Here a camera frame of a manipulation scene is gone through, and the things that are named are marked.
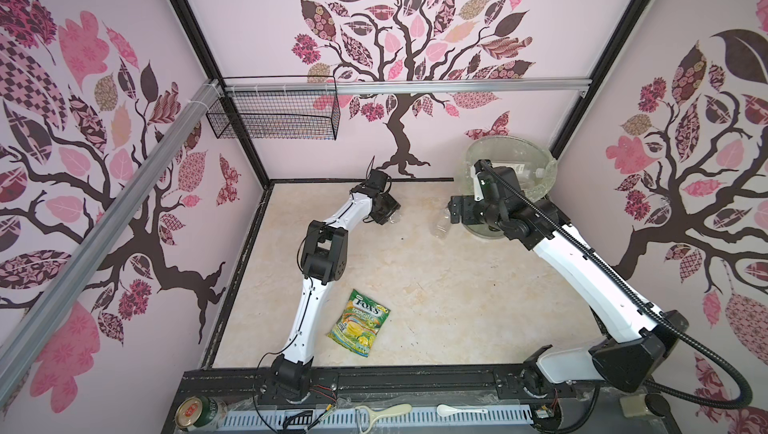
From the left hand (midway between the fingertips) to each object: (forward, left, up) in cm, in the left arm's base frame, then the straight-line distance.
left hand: (396, 211), depth 107 cm
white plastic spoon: (-60, -11, -1) cm, 61 cm away
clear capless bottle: (-1, -41, +20) cm, 45 cm away
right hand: (-18, -17, +27) cm, 37 cm away
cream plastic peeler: (-61, +6, -1) cm, 61 cm away
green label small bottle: (-7, -15, -1) cm, 17 cm away
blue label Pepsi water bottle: (-4, +1, +1) cm, 4 cm away
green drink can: (-61, +43, +8) cm, 75 cm away
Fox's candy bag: (-40, +11, 0) cm, 41 cm away
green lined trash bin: (0, -43, +22) cm, 48 cm away
